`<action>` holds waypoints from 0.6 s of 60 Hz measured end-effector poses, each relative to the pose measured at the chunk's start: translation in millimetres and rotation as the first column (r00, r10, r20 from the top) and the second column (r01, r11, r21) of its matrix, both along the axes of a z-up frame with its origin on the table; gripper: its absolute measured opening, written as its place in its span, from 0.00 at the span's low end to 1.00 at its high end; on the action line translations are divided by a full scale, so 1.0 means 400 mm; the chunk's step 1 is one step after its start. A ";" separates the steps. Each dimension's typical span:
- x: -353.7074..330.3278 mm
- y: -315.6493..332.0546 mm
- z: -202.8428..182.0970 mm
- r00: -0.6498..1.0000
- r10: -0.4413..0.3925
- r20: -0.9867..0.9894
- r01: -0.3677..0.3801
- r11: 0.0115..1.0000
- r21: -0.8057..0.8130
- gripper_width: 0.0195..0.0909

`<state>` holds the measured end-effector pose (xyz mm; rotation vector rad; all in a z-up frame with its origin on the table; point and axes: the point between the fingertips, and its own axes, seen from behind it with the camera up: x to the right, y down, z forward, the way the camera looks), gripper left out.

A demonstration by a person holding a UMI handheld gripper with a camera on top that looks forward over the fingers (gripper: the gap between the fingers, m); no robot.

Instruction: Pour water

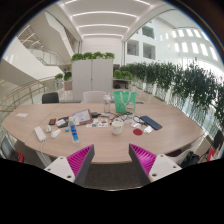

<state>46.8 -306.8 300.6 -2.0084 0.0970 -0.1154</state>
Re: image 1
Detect wooden planter with plants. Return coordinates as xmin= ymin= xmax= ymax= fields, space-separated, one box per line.
xmin=54 ymin=71 xmax=73 ymax=92

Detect red and black chair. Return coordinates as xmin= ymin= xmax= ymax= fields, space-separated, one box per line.
xmin=0 ymin=134 xmax=25 ymax=164

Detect small white box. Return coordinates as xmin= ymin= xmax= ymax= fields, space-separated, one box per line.
xmin=143 ymin=125 xmax=154 ymax=135

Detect white computer mouse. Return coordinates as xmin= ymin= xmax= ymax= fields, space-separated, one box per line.
xmin=50 ymin=128 xmax=62 ymax=140

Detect white flat box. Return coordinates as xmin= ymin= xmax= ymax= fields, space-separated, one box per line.
xmin=55 ymin=118 xmax=68 ymax=128

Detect white mug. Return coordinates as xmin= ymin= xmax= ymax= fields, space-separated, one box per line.
xmin=111 ymin=119 xmax=125 ymax=136

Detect colourful sticker sheet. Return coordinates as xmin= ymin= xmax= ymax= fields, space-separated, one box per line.
xmin=85 ymin=119 xmax=110 ymax=129

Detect clear blue-labelled water bottle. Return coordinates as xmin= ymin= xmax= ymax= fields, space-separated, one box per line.
xmin=68 ymin=116 xmax=81 ymax=145

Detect tangled black cables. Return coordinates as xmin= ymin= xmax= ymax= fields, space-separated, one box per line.
xmin=108 ymin=112 xmax=144 ymax=126

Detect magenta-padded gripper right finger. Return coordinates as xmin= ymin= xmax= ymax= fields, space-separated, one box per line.
xmin=128 ymin=143 xmax=183 ymax=186

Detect white cabinet with plants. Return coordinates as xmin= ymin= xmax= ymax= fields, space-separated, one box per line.
xmin=70 ymin=51 xmax=116 ymax=103

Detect clipboard with papers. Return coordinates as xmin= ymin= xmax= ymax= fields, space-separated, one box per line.
xmin=70 ymin=108 xmax=93 ymax=126

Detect row of green plants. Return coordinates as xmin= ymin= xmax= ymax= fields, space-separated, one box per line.
xmin=113 ymin=59 xmax=224 ymax=131

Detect green tote bag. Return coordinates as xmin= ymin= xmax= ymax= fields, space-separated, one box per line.
xmin=113 ymin=90 xmax=138 ymax=115

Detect ceiling light strips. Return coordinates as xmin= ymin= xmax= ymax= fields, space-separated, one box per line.
xmin=63 ymin=0 xmax=153 ymax=39

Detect dark blue keyboard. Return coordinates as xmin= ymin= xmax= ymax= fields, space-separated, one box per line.
xmin=139 ymin=115 xmax=163 ymax=131

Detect clear tumbler with lid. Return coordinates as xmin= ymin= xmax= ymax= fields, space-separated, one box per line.
xmin=102 ymin=93 xmax=112 ymax=114

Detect white power strip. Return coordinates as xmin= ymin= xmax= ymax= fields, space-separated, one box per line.
xmin=33 ymin=125 xmax=48 ymax=142

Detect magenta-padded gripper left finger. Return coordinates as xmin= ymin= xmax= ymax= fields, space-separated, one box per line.
xmin=44 ymin=144 xmax=96 ymax=187

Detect flat round red coaster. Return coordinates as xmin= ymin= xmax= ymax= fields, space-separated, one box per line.
xmin=132 ymin=128 xmax=144 ymax=137

